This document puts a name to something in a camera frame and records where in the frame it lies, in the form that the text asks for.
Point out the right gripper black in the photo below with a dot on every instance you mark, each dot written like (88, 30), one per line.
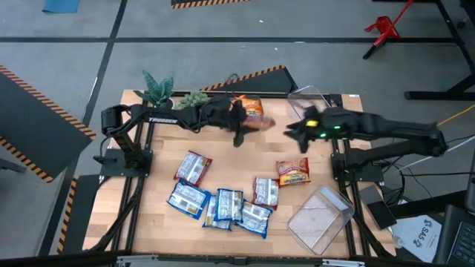
(323, 126)

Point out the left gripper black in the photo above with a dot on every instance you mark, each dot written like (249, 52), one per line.
(222, 115)

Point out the clear plastic bin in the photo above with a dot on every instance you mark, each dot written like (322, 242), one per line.
(319, 220)
(302, 98)

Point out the red Maruchan ramen pack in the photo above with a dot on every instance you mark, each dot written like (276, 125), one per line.
(266, 191)
(293, 171)
(193, 167)

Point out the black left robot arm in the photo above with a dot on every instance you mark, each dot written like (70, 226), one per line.
(163, 119)

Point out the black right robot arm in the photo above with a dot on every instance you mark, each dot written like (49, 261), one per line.
(401, 128)

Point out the black hazard-striped floor mat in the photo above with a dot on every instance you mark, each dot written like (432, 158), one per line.
(271, 83)
(33, 122)
(193, 2)
(83, 207)

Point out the round green succulent in pot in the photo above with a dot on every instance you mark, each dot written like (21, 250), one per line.
(193, 99)

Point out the snake plant in white pot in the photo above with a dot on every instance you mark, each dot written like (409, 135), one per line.
(159, 89)

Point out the black flat power box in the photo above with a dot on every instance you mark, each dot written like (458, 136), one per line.
(378, 207)

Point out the red floor stand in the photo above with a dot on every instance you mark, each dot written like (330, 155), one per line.
(386, 27)

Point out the white printed paper sheet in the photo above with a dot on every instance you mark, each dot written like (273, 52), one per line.
(415, 237)

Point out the black laptop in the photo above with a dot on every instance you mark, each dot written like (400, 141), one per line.
(458, 241)

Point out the blue floor mat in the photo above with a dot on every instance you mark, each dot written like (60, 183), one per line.
(61, 5)

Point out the black desk leg frame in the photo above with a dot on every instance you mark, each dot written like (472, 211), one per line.
(434, 95)

